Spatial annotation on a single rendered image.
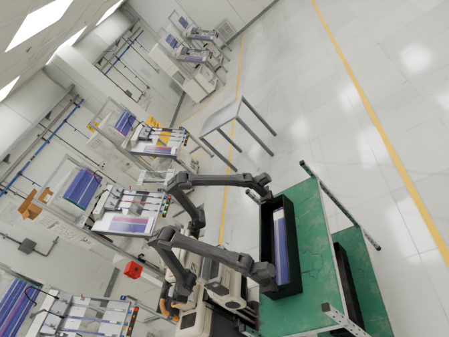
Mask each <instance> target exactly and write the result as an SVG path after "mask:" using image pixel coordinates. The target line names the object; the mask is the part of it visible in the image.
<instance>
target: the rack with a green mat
mask: <svg viewBox="0 0 449 337"><path fill-rule="evenodd" d="M299 165H300V166H301V167H302V168H303V169H304V170H305V172H306V173H307V174H308V175H309V176H310V177H309V178H308V179H305V180H304V181H301V182H300V183H297V184H296V185H293V186H292V187H289V188H288V189H285V190H284V191H281V192H280V193H277V194H276V195H273V197H276V196H278V195H281V194H284V195H285V196H286V197H287V198H288V199H289V200H291V201H292V202H293V206H294V213H295V224H296V232H297V243H298V250H299V262H300V268H301V281H302V287H303V293H300V294H296V295H294V296H289V297H286V298H282V299H279V300H275V301H273V300H272V299H270V298H268V297H267V296H266V295H264V294H260V285H259V332H257V331H256V330H254V329H252V328H250V327H249V326H247V325H245V324H241V325H239V332H241V333H243V334H244V335H246V336H248V337H300V336H306V335H310V334H316V333H317V337H334V336H332V335H330V333H329V331H330V330H335V329H339V328H345V329H347V330H348V331H350V332H351V333H352V334H353V335H355V336H356V337H396V333H395V331H394V327H393V325H392V321H391V318H390V315H389V312H388V308H387V306H386V302H385V299H384V295H383V293H382V289H381V286H380V283H379V280H378V276H377V273H376V270H375V267H374V265H373V261H372V258H371V255H370V252H369V248H368V246H367V242H366V239H367V240H368V241H369V242H370V243H371V244H372V245H373V246H374V247H375V249H376V250H377V251H380V250H381V249H382V248H381V247H380V246H379V245H378V244H377V243H376V241H375V240H374V239H373V238H372V237H371V235H370V234H369V233H368V232H367V231H366V230H365V229H364V228H363V227H362V226H361V224H360V223H359V222H358V221H357V220H356V219H355V217H354V216H353V215H352V214H351V213H350V212H349V211H348V210H347V209H346V208H345V206H344V205H343V204H342V203H341V202H340V200H339V199H338V198H337V197H336V196H335V195H334V194H333V193H332V192H331V191H330V190H329V188H328V187H327V186H326V185H325V183H324V182H323V181H322V180H321V179H320V178H319V177H318V176H317V175H316V174H315V173H314V171H313V170H312V169H311V168H310V167H309V165H308V164H307V163H306V162H305V161H304V160H301V161H299ZM321 189H322V190H323V191H324V192H325V194H326V195H327V196H328V197H329V198H330V199H331V200H332V201H333V202H334V203H335V204H336V205H337V206H338V208H339V209H340V210H341V211H342V212H343V213H344V215H345V216H346V217H347V218H348V219H349V220H350V221H351V222H352V223H353V224H354V226H351V227H348V228H346V229H343V230H341V231H338V232H335V233H332V234H331V233H330V229H329V223H328V220H327V214H326V210H325V205H324V201H323V195H322V192H321ZM245 194H246V195H248V196H249V197H250V198H251V199H252V200H253V201H254V202H256V204H258V206H259V263H260V262H261V204H262V203H264V202H265V201H264V202H260V198H258V196H256V195H255V194H254V193H253V192H252V191H251V190H250V189H247V190H245ZM337 241H338V242H339V243H340V245H341V246H342V247H343V248H344V249H345V250H346V254H347V257H348V262H349V266H350V270H351V274H352V278H353V282H354V286H355V290H356V294H357V298H358V302H359V307H360V310H361V315H362V318H363V321H364V326H365V330H366V332H365V331H364V330H362V329H361V328H360V327H359V326H357V325H356V324H354V323H353V322H352V321H351V320H350V319H349V316H348V313H347V307H346V304H345V298H344V294H343V288H342V285H341V279H340V276H339V270H338V266H337V261H336V257H335V252H334V248H333V243H335V242H337Z"/></svg>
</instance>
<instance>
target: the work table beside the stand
mask: <svg viewBox="0 0 449 337"><path fill-rule="evenodd" d="M242 101H243V103H244V104H245V105H246V106H247V107H248V108H249V109H250V111H251V112H252V113H253V114H254V115H255V116H256V117H257V118H258V119H259V120H260V121H261V122H262V123H263V125H264V126H265V127H266V128H267V129H268V130H269V132H270V133H271V134H272V135H273V136H276V135H277V133H276V132H275V131H274V130H273V129H272V128H271V127H270V126H269V125H268V124H267V123H266V121H265V120H264V119H263V118H262V117H261V115H260V114H259V113H258V112H257V111H256V110H255V109H254V108H253V107H252V106H251V105H250V104H249V102H248V101H247V100H246V99H245V98H244V97H243V95H242V96H240V97H238V98H237V99H235V100H233V101H232V102H230V103H229V104H227V105H226V106H224V107H222V108H221V109H219V110H217V111H216V112H215V113H213V114H211V115H210V116H208V117H206V120H205V121H204V124H203V127H202V130H201V131H200V134H199V137H198V139H200V140H201V141H202V142H203V143H204V144H205V145H206V146H207V147H209V148H210V149H211V150H212V151H213V152H214V153H215V154H216V155H217V156H218V157H219V158H220V159H221V160H222V161H223V162H225V163H226V164H227V165H228V166H229V167H230V168H231V169H232V170H234V171H235V172H237V171H238V169H237V168H235V167H234V166H233V165H232V164H231V163H230V162H229V161H228V160H227V159H226V158H225V157H224V156H223V155H222V154H221V153H220V152H219V151H217V150H216V149H215V148H214V147H213V146H212V145H211V144H210V143H209V142H207V141H206V140H205V139H204V138H203V137H204V136H206V135H208V134H210V133H211V132H213V131H215V130H217V131H218V132H219V133H220V134H221V135H222V136H223V137H224V138H225V139H226V140H227V141H228V142H229V143H230V144H231V145H232V146H234V147H235V148H236V149H237V150H238V151H239V152H240V153H242V150H241V149H240V148H239V147H238V146H237V145H236V144H235V143H234V142H233V141H232V140H231V139H230V138H229V137H228V136H227V135H226V134H225V133H224V132H223V131H222V130H221V129H220V127H221V126H224V125H225V124H227V123H229V122H230V121H232V120H234V119H235V120H236V121H237V122H238V123H239V124H240V125H241V126H242V127H243V128H244V129H245V130H246V131H247V132H248V133H249V134H250V135H251V136H252V137H253V138H254V139H255V140H256V141H257V142H258V143H259V144H260V145H261V146H262V147H263V148H264V149H265V151H266V152H267V153H268V154H269V155H270V156H274V153H273V152H272V151H271V150H270V149H269V148H268V147H267V146H266V145H265V144H264V143H263V141H262V140H261V139H260V138H259V137H258V136H257V135H256V134H255V133H254V132H253V131H252V130H251V129H250V128H249V127H248V126H247V125H246V124H245V123H244V122H243V121H242V120H241V118H240V117H239V116H238V114H239V110H240V107H241V103H242Z"/></svg>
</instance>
